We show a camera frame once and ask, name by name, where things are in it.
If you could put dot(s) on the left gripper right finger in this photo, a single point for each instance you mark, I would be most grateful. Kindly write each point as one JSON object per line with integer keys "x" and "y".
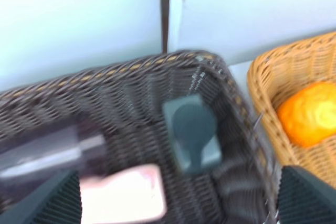
{"x": 304, "y": 198}

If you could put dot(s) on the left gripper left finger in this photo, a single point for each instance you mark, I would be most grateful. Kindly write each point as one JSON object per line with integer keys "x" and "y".
{"x": 58, "y": 200}

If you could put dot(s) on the translucent purple plastic cup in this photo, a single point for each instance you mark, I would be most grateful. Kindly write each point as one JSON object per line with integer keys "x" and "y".
{"x": 39, "y": 154}

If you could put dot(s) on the pink bottle white cap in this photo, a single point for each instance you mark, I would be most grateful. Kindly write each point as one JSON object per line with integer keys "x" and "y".
{"x": 133, "y": 195}

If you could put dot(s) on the orange mandarin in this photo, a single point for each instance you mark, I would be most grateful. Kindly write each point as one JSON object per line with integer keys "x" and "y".
{"x": 308, "y": 117}

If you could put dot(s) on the tan wicker basket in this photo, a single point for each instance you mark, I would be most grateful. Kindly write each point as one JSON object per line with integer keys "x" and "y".
{"x": 280, "y": 73}

